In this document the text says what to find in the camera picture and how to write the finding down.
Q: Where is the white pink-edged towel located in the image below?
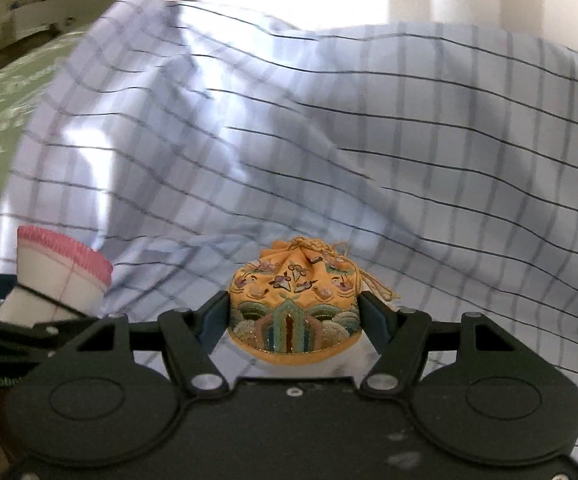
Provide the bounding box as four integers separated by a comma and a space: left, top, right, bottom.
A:
0, 226, 112, 327

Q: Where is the yellow embroidered drawstring pouch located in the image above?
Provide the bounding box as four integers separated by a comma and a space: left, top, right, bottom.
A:
228, 236, 400, 366

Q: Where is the white blue checkered cloth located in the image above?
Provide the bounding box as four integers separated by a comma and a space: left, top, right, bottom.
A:
0, 0, 578, 474

